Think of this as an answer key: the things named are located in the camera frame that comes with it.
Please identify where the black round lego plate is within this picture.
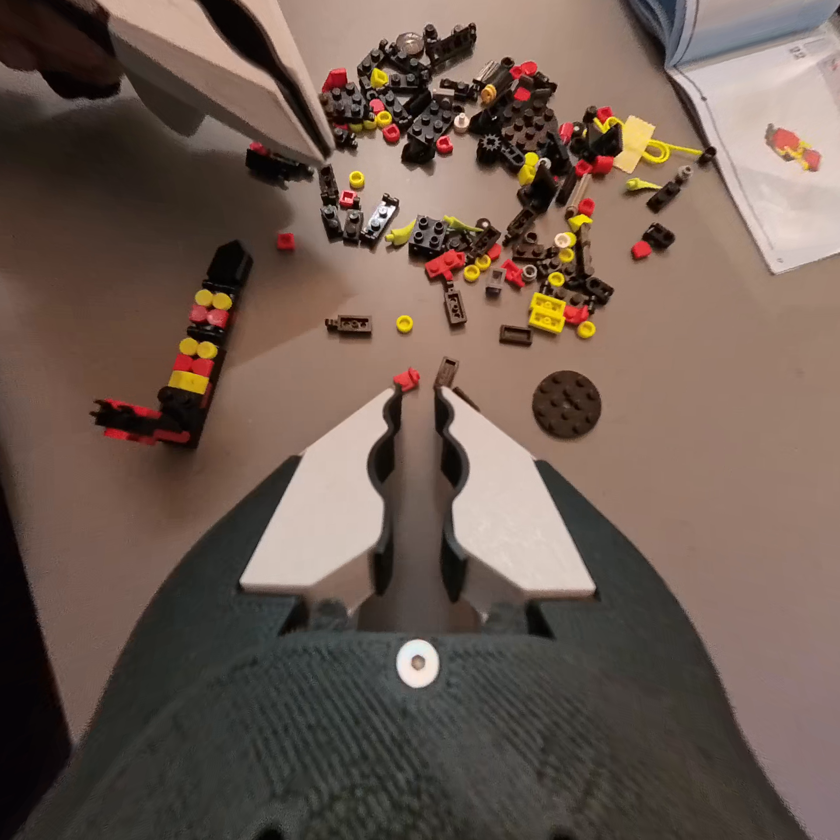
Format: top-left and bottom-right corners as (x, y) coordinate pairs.
(532, 369), (603, 437)

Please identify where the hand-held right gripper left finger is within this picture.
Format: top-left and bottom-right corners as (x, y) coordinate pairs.
(238, 386), (404, 624)

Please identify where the lego instruction booklet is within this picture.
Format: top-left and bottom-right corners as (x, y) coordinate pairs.
(623, 0), (840, 275)

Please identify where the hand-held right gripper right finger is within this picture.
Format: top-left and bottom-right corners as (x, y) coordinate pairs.
(433, 386), (599, 623)

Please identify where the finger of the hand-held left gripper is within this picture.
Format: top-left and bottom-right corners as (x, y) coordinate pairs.
(226, 0), (338, 158)
(105, 0), (332, 165)

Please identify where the long black red yellow lego model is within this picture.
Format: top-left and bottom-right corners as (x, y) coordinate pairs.
(91, 239), (255, 452)

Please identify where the pile of loose lego pieces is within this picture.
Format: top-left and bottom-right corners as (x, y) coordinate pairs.
(318, 21), (719, 342)

